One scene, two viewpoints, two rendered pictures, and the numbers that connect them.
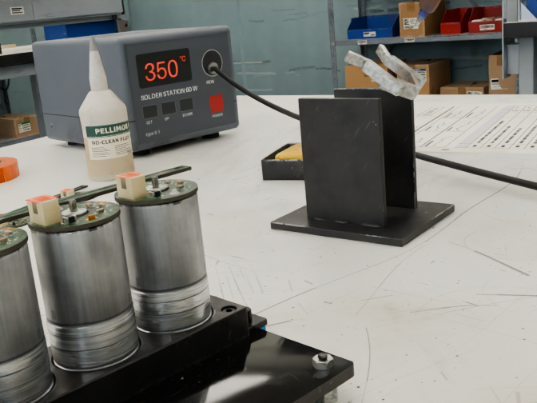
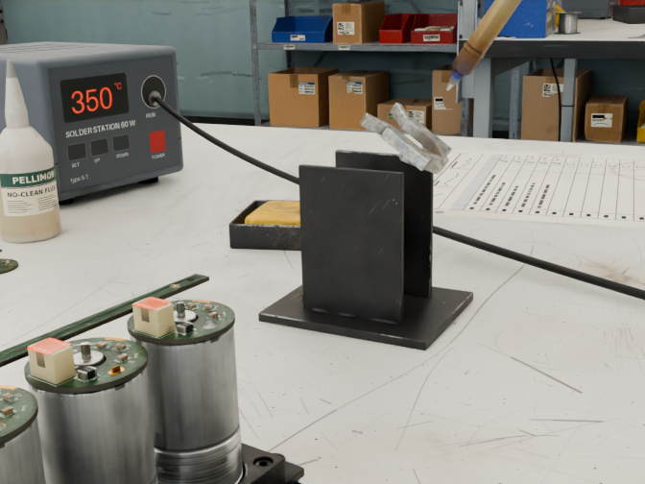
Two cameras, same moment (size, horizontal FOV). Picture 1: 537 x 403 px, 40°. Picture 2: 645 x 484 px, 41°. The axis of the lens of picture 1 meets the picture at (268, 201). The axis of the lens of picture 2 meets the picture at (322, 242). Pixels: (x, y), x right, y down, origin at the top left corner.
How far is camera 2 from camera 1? 5 cm
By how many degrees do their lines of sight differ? 10
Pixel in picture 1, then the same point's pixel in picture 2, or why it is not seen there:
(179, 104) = (112, 142)
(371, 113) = (391, 189)
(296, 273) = (307, 387)
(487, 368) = not seen: outside the picture
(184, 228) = (222, 370)
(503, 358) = not seen: outside the picture
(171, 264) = (203, 416)
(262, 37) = (169, 33)
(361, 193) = (373, 282)
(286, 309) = (308, 441)
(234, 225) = not seen: hidden behind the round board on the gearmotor
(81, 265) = (104, 433)
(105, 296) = (130, 470)
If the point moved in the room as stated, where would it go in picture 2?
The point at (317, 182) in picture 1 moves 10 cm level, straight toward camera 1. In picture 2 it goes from (319, 267) to (356, 369)
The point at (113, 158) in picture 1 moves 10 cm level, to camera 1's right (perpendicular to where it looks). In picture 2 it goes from (35, 215) to (214, 203)
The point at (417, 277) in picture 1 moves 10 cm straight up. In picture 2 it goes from (455, 394) to (461, 102)
